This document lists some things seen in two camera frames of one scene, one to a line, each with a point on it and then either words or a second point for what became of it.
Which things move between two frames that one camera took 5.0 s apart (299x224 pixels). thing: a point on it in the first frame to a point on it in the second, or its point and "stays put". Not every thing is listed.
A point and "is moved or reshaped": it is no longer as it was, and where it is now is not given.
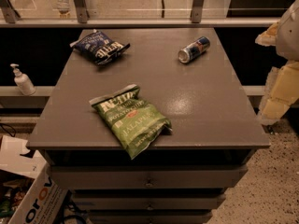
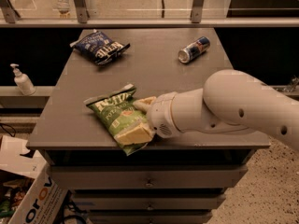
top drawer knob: (149, 184) stays put
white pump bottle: (22, 82) stays put
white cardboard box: (45, 200) stays put
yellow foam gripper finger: (268, 37) to (159, 108)
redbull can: (193, 49) stays put
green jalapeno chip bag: (136, 124) is moved or reshaped
